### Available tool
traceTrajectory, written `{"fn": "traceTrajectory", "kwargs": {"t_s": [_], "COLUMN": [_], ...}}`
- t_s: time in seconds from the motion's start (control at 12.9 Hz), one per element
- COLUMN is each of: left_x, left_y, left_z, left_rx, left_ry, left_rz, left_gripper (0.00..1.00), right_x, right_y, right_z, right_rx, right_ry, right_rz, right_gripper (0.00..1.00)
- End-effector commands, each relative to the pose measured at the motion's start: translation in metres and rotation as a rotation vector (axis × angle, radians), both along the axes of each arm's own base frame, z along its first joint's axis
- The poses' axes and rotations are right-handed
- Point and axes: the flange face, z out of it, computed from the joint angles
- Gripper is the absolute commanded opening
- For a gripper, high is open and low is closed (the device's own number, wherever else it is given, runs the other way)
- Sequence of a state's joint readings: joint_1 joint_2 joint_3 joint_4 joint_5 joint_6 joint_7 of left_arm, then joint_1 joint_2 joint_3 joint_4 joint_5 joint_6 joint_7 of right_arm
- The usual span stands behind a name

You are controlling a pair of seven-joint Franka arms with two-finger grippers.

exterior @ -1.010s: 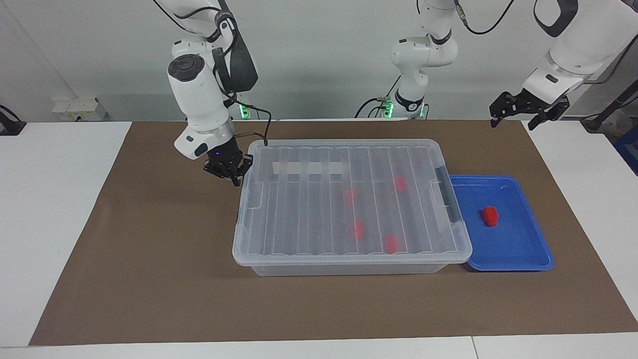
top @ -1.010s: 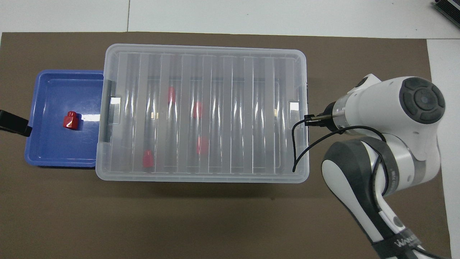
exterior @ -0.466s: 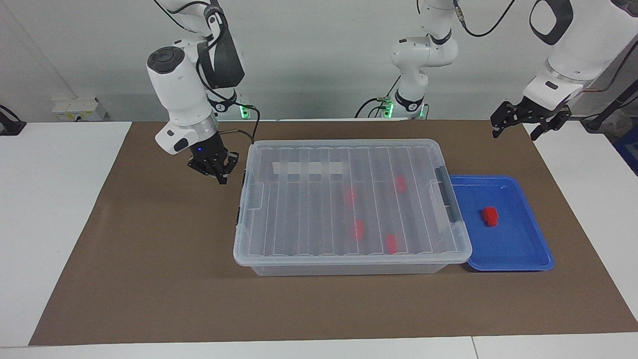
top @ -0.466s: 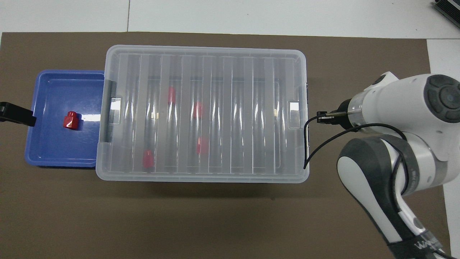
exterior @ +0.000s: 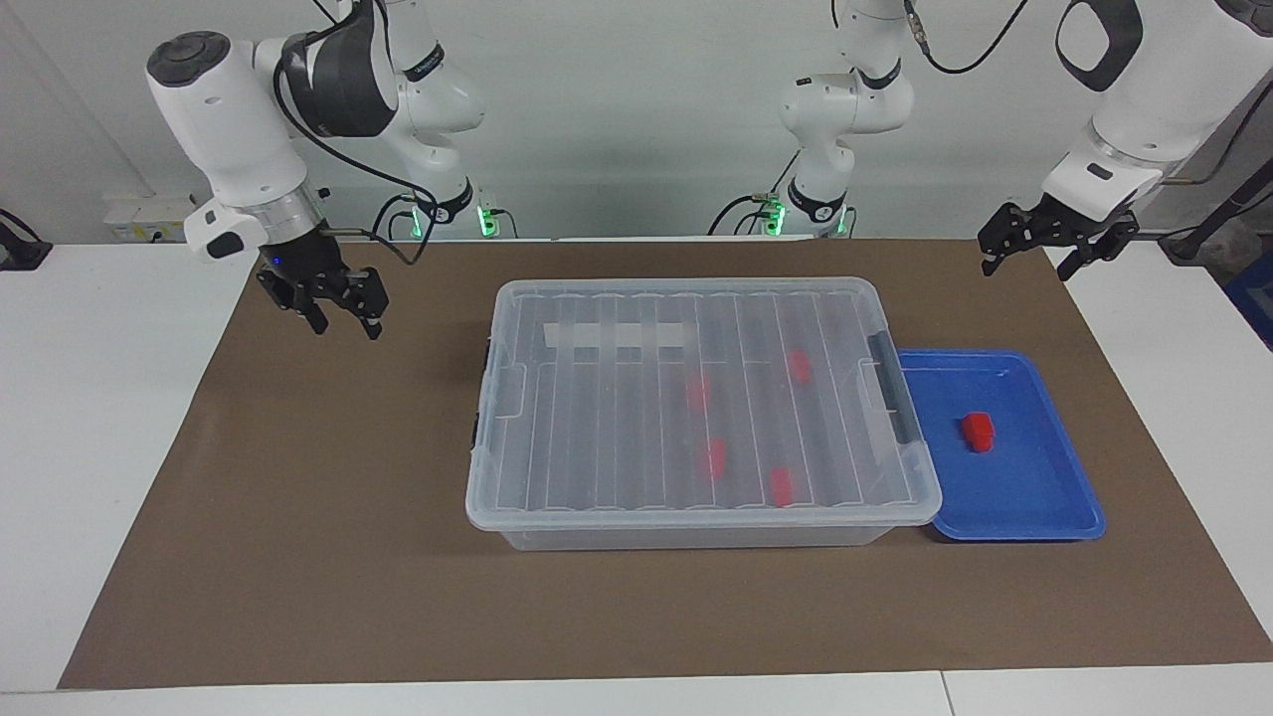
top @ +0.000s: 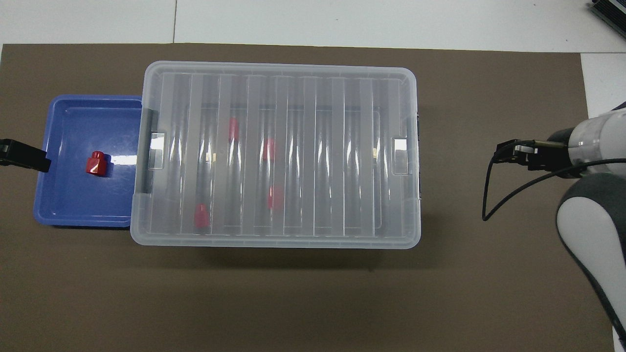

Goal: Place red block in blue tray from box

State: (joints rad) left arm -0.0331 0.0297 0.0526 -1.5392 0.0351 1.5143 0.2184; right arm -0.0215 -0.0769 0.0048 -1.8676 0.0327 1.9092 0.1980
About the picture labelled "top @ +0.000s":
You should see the dark ribbed device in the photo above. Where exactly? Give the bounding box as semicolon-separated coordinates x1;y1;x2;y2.
589;0;626;39

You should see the clear ribbed plastic lid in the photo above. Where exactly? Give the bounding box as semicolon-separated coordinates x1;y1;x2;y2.
130;61;422;250

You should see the clear plastic storage box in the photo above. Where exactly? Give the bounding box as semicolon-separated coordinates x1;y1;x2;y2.
131;64;421;247

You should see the blue plastic tray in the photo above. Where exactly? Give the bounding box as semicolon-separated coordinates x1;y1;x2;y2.
33;94;145;229

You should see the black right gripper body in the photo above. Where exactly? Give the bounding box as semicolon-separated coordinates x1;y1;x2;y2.
536;127;578;173

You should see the brown table mat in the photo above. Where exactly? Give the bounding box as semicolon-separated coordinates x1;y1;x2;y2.
0;43;614;352

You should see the dark grey box latch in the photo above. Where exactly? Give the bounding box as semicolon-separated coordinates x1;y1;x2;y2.
141;109;160;194

